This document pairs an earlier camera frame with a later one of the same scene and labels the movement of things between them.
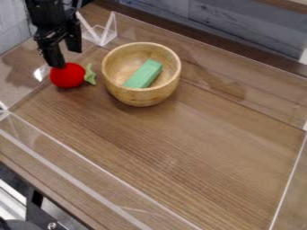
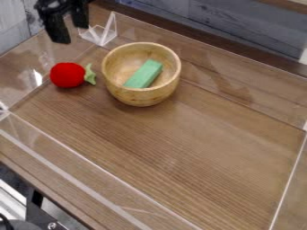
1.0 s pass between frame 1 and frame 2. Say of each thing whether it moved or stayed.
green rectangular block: stayed
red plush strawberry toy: stayed
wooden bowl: stayed
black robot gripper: moved
